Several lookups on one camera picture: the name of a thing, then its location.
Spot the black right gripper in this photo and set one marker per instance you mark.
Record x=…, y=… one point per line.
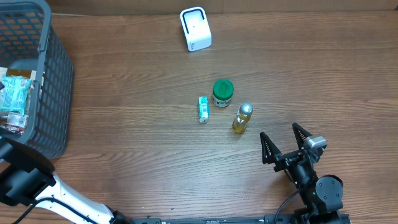
x=271, y=151

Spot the yellow oil bottle silver cap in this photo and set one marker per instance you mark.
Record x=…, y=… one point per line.
x=242, y=118

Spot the green lid jar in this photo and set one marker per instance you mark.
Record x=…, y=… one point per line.
x=223, y=91

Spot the small teal box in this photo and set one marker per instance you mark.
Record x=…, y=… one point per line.
x=203, y=109

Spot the brown white snack packet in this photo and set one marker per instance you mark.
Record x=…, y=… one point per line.
x=14, y=122

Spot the teal snack packet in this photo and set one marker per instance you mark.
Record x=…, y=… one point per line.
x=14, y=94

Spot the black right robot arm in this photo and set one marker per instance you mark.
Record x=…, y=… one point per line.
x=321, y=196

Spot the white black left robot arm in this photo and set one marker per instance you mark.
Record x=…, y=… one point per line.
x=30, y=179

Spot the white barcode scanner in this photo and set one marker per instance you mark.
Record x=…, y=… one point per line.
x=196, y=28

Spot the grey plastic basket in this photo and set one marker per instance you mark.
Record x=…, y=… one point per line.
x=28, y=42

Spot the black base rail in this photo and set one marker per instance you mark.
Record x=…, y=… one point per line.
x=242, y=220

